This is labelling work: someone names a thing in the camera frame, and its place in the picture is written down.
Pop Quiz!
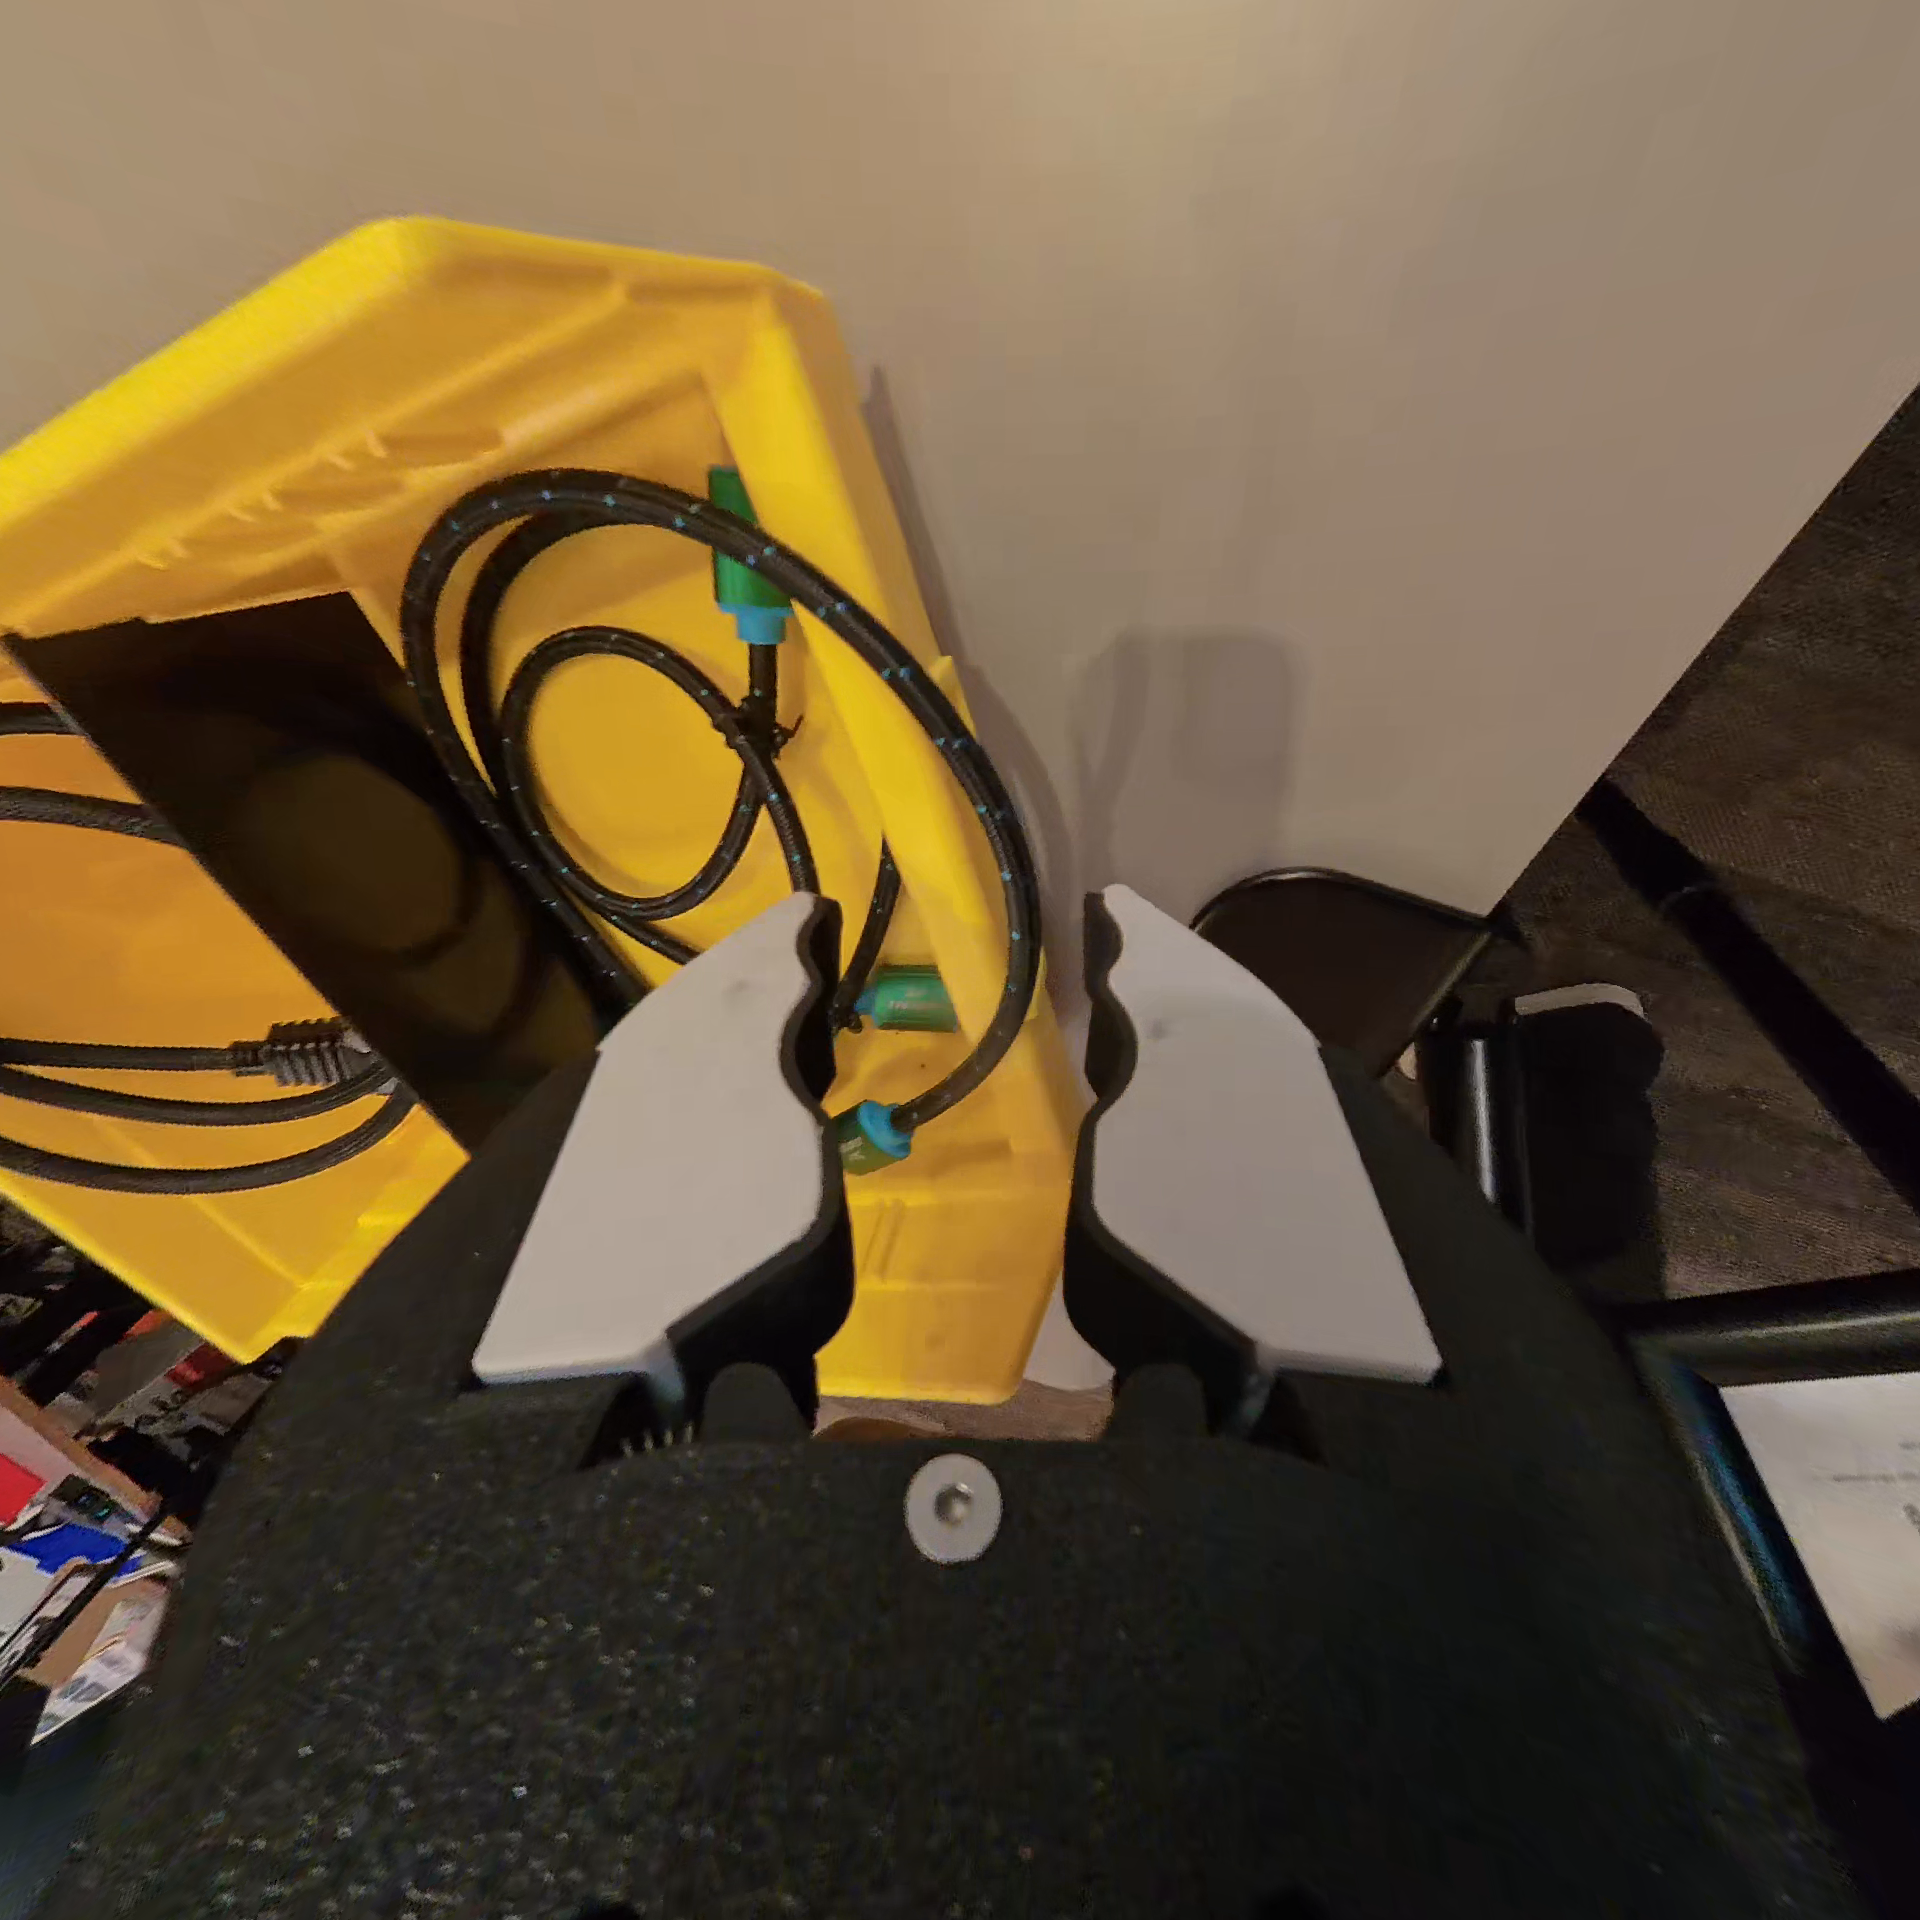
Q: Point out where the white paper sheet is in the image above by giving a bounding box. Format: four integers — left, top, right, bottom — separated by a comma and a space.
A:
1717, 1371, 1920, 1719

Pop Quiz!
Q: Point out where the yellow plastic tray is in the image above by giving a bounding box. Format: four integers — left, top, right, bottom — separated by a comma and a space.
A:
0, 216, 1086, 1403

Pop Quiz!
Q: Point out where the black folding chair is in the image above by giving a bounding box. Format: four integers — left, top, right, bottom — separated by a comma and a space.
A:
1193, 866, 1920, 1681

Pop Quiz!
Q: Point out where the pile of assorted items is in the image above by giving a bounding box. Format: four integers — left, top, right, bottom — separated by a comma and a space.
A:
0, 1200, 324, 1517

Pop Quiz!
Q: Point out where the cardboard box of items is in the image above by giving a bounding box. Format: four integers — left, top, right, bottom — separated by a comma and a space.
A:
0, 1371, 190, 1750

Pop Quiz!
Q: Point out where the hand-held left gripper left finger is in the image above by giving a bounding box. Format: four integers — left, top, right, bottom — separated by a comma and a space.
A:
473, 892, 859, 1411

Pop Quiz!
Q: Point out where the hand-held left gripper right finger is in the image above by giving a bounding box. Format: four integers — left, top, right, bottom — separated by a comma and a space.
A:
1064, 884, 1447, 1428

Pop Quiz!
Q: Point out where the black cable black plug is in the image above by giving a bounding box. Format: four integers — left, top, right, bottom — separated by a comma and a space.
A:
0, 703, 415, 1198

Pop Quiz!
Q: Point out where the black port hub box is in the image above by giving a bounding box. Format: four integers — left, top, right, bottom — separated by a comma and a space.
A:
0, 592, 606, 1145

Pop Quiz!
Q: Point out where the braided cable large green plug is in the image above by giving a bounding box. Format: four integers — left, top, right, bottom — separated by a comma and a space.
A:
841, 964, 963, 1039

